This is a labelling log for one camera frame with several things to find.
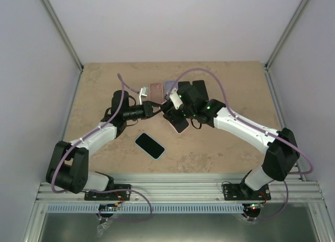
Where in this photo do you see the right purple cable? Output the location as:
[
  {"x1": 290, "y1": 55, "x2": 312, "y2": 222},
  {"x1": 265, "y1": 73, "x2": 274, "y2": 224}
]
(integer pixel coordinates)
[{"x1": 166, "y1": 68, "x2": 314, "y2": 222}]

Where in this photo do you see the right circuit board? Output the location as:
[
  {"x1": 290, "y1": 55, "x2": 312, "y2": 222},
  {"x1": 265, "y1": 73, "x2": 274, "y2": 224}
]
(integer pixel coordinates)
[{"x1": 248, "y1": 203, "x2": 263, "y2": 210}]

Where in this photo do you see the grey slotted cable duct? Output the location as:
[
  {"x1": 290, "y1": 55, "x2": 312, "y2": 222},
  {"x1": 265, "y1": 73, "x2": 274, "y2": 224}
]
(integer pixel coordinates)
[{"x1": 46, "y1": 203, "x2": 245, "y2": 214}]

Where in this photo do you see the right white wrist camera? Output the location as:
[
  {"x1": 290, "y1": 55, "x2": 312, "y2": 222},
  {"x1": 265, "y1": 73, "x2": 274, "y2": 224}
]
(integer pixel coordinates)
[{"x1": 166, "y1": 88, "x2": 183, "y2": 110}]

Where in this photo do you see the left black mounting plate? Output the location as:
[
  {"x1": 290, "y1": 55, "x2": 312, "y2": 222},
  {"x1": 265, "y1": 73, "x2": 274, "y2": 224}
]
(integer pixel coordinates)
[{"x1": 84, "y1": 184, "x2": 131, "y2": 202}]

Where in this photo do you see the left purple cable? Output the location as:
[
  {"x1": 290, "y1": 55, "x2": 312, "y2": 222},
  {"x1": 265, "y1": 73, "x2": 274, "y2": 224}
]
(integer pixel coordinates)
[{"x1": 51, "y1": 73, "x2": 153, "y2": 223}]

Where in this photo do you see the aluminium frame post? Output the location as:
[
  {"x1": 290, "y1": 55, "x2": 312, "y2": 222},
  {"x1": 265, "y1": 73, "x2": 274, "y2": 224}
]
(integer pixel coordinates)
[
  {"x1": 264, "y1": 0, "x2": 311, "y2": 71},
  {"x1": 41, "y1": 0, "x2": 84, "y2": 73}
]

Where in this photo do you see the left circuit board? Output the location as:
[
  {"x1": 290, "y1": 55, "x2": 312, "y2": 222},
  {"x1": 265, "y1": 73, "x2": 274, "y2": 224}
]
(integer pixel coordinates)
[{"x1": 99, "y1": 202, "x2": 121, "y2": 212}]

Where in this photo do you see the purple cable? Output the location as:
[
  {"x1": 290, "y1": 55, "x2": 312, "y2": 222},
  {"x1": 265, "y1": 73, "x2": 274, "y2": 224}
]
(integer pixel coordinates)
[
  {"x1": 51, "y1": 73, "x2": 153, "y2": 223},
  {"x1": 166, "y1": 68, "x2": 314, "y2": 222}
]

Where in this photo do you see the pink phone case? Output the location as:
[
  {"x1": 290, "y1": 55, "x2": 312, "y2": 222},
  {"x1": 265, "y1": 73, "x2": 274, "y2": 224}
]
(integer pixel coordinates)
[{"x1": 149, "y1": 83, "x2": 164, "y2": 104}]

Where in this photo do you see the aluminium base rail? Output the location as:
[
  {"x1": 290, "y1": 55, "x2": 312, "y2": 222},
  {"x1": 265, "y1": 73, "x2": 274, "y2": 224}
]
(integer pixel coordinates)
[{"x1": 36, "y1": 173, "x2": 324, "y2": 204}]

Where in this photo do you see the circuit board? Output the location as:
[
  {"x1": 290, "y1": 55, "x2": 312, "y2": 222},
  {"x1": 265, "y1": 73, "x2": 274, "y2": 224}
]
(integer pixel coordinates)
[
  {"x1": 99, "y1": 202, "x2": 121, "y2": 212},
  {"x1": 248, "y1": 203, "x2": 263, "y2": 210}
]

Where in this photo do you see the teal phone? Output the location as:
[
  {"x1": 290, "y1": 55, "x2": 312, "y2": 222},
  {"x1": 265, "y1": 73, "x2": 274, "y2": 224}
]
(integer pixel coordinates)
[{"x1": 178, "y1": 81, "x2": 191, "y2": 89}]

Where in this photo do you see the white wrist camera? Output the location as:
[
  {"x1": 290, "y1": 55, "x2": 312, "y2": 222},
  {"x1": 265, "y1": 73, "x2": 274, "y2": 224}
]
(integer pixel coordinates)
[
  {"x1": 166, "y1": 88, "x2": 183, "y2": 110},
  {"x1": 138, "y1": 87, "x2": 149, "y2": 105}
]

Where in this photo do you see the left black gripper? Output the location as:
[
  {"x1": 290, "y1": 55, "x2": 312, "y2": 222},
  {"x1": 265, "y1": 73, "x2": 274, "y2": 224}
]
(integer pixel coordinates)
[{"x1": 124, "y1": 101, "x2": 165, "y2": 121}]

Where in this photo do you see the clear plastic bag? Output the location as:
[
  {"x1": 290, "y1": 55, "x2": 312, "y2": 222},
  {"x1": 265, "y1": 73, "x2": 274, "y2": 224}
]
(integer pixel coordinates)
[{"x1": 96, "y1": 219, "x2": 111, "y2": 238}]

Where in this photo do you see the left aluminium frame post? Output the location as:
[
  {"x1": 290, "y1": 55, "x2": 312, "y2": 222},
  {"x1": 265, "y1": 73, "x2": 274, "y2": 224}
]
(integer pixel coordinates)
[{"x1": 41, "y1": 0, "x2": 84, "y2": 73}]

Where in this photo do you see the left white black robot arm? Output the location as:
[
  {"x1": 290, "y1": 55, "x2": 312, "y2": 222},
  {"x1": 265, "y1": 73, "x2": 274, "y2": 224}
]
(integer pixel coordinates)
[{"x1": 46, "y1": 90, "x2": 162, "y2": 200}]

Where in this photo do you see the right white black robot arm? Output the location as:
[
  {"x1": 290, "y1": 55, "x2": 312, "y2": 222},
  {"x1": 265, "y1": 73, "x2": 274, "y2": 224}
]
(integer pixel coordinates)
[{"x1": 162, "y1": 82, "x2": 299, "y2": 201}]

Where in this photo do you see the black mounting plate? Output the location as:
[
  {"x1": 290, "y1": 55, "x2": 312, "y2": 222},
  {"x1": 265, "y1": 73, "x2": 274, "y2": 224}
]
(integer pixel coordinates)
[
  {"x1": 221, "y1": 181, "x2": 271, "y2": 201},
  {"x1": 84, "y1": 184, "x2": 131, "y2": 202}
]

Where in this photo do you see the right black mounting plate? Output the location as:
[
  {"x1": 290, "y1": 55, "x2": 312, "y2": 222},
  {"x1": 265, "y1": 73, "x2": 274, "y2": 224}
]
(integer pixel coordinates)
[{"x1": 221, "y1": 181, "x2": 271, "y2": 201}]

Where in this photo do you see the right aluminium frame post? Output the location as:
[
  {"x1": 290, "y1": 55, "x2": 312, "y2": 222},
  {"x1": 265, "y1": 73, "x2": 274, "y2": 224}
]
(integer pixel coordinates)
[{"x1": 264, "y1": 0, "x2": 311, "y2": 71}]

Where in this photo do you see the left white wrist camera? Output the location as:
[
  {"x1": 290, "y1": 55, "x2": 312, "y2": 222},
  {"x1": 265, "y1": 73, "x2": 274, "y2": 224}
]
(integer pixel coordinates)
[{"x1": 138, "y1": 87, "x2": 149, "y2": 105}]

